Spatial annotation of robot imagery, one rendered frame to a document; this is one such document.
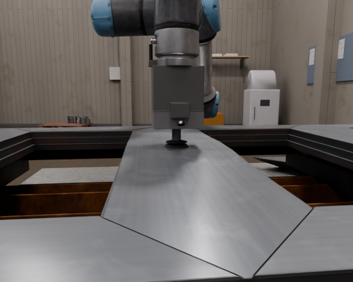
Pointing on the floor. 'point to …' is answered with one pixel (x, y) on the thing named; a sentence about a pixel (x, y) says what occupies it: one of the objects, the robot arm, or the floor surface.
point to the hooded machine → (261, 98)
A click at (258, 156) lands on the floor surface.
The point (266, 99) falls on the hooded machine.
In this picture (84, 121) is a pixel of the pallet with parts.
